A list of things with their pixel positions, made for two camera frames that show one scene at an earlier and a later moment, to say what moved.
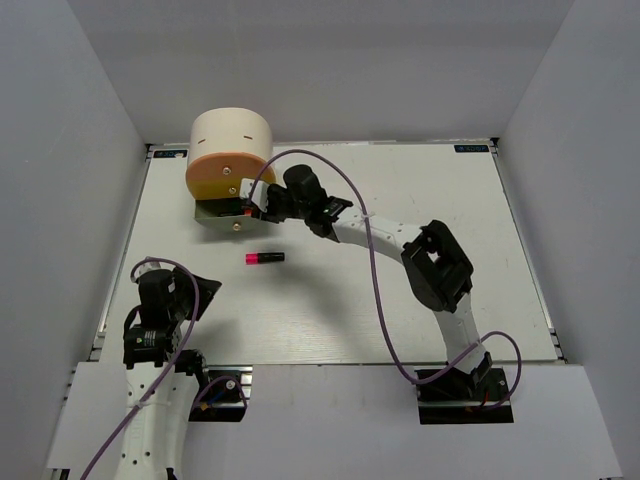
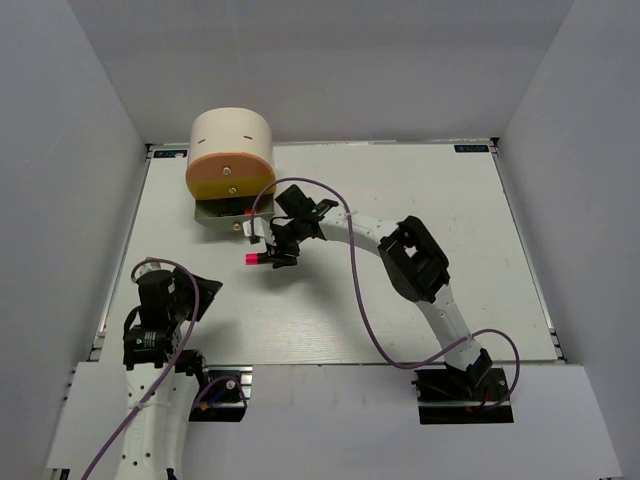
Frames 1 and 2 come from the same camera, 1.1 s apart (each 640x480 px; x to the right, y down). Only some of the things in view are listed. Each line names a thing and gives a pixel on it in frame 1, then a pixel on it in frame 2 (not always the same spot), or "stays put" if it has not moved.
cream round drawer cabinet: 230,130 stays put
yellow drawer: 219,187 stays put
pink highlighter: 254,258 stays put
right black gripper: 271,214 to 277,250
